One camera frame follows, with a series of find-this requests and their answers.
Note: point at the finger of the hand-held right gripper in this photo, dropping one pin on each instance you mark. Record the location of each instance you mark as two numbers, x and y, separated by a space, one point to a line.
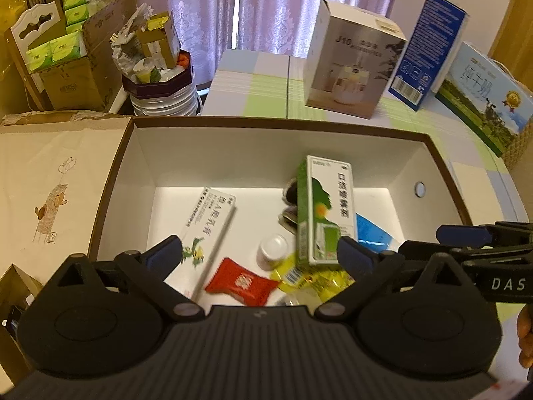
462 233
420 250

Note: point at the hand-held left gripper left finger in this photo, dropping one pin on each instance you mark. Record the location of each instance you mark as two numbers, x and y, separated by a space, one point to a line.
162 254

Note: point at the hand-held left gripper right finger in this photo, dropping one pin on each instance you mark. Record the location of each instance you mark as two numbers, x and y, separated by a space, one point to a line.
356 256

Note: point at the blue hand cream tube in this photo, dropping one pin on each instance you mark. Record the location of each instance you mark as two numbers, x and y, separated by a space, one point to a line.
374 231

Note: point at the yellow jelly packet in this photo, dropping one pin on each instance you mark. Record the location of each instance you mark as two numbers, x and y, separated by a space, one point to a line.
329 279

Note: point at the white ointment box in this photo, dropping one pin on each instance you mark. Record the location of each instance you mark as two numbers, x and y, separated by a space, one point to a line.
208 225

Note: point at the green medicine box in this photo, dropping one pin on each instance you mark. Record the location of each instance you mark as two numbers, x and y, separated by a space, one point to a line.
329 200

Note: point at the clear plastic packet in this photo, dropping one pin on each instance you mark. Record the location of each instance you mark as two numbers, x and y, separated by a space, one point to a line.
297 298

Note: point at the red candy packet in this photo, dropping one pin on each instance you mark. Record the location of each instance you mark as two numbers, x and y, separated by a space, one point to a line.
241 281

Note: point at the dark scrunchie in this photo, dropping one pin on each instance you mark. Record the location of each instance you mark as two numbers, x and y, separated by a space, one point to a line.
291 191

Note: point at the brown cardboard box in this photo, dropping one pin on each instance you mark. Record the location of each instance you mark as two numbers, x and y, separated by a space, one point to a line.
250 154

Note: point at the person's right hand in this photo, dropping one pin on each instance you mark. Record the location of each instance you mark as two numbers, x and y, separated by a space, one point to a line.
526 337

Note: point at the quilted beige chair cover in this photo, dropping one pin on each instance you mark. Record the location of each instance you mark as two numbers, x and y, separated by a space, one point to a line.
520 150

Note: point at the beige printed cover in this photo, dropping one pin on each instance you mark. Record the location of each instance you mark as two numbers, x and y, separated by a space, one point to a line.
54 166

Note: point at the light blue milk carton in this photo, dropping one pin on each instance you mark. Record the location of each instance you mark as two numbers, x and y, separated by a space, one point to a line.
479 91

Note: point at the white ribbed bucket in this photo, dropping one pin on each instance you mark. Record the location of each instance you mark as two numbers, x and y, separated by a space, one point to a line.
166 106

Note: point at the purple octagonal box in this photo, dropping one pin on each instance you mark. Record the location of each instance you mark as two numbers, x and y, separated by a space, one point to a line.
158 89

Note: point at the small yoghurt cup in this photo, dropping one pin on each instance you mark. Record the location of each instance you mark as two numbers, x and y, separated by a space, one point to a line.
145 71

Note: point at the dark blue milk carton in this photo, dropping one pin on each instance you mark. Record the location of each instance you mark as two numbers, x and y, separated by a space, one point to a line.
424 46

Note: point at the large cardboard carton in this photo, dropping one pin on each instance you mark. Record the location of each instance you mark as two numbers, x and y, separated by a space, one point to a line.
75 83

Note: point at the checkered tablecloth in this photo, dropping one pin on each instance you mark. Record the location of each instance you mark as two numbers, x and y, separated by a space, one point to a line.
258 87

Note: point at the white humidifier box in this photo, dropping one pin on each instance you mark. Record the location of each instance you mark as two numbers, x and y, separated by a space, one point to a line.
354 58

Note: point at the small olive box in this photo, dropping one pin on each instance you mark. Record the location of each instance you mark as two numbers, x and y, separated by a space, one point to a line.
160 41

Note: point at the wooden door panel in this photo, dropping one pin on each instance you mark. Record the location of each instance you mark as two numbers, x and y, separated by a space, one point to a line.
512 16

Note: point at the stack of green tissue packs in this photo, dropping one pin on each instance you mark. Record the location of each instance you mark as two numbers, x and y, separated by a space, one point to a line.
54 50

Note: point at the pink lace curtain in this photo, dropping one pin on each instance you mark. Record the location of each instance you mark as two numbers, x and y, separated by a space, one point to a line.
270 8

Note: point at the white wooden chair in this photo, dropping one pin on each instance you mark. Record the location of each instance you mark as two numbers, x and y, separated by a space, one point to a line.
25 25

